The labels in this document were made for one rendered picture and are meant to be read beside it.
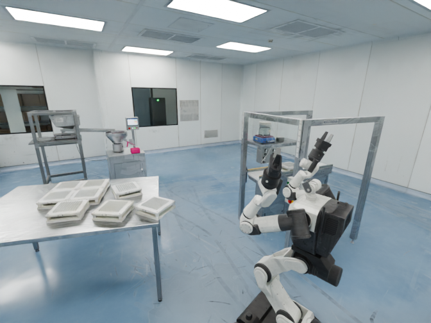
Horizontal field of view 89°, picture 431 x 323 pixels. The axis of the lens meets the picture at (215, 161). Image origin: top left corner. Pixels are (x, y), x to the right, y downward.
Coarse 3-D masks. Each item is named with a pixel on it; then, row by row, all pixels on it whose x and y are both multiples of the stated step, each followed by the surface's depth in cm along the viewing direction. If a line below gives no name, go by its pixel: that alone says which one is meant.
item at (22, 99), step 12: (0, 96) 496; (12, 96) 506; (24, 96) 517; (36, 96) 528; (0, 108) 501; (12, 108) 512; (24, 108) 523; (36, 108) 533; (0, 120) 506; (12, 120) 517; (24, 120) 528; (48, 120) 552; (0, 132) 511; (12, 132) 522; (24, 132) 533; (36, 132) 545
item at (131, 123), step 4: (128, 120) 420; (132, 120) 424; (136, 120) 427; (128, 124) 422; (132, 124) 426; (136, 124) 429; (128, 128) 422; (132, 128) 427; (136, 128) 431; (132, 132) 433; (132, 136) 436
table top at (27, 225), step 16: (16, 192) 226; (32, 192) 226; (144, 192) 229; (0, 208) 194; (16, 208) 195; (32, 208) 195; (96, 208) 196; (0, 224) 171; (16, 224) 171; (32, 224) 171; (48, 224) 171; (64, 224) 172; (80, 224) 172; (96, 224) 172; (112, 224) 172; (128, 224) 173; (144, 224) 173; (0, 240) 152; (16, 240) 152; (32, 240) 155; (48, 240) 158
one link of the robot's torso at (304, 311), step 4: (292, 300) 166; (300, 304) 162; (304, 308) 160; (304, 312) 160; (308, 312) 156; (312, 312) 156; (276, 316) 157; (280, 316) 154; (284, 316) 153; (304, 316) 161; (308, 316) 153; (312, 316) 155; (276, 320) 157; (280, 320) 154; (284, 320) 152; (288, 320) 150; (304, 320) 150; (308, 320) 150
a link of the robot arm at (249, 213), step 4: (252, 200) 121; (248, 204) 124; (252, 204) 120; (244, 208) 126; (248, 208) 123; (252, 208) 121; (256, 208) 120; (244, 212) 125; (248, 212) 123; (252, 212) 122; (256, 212) 122; (244, 216) 125; (248, 216) 124; (252, 216) 123; (256, 216) 131; (240, 220) 128; (248, 220) 124; (252, 220) 126; (252, 224) 124
